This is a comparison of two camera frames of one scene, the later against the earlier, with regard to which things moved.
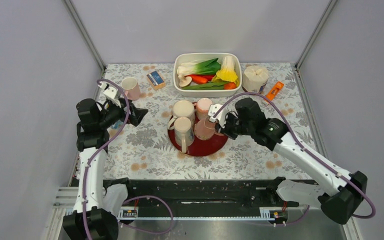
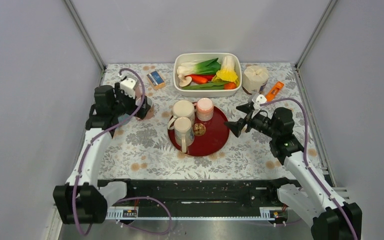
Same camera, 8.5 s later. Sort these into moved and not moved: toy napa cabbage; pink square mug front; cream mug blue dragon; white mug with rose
Moved: pink square mug front
Not moved: toy napa cabbage; cream mug blue dragon; white mug with rose
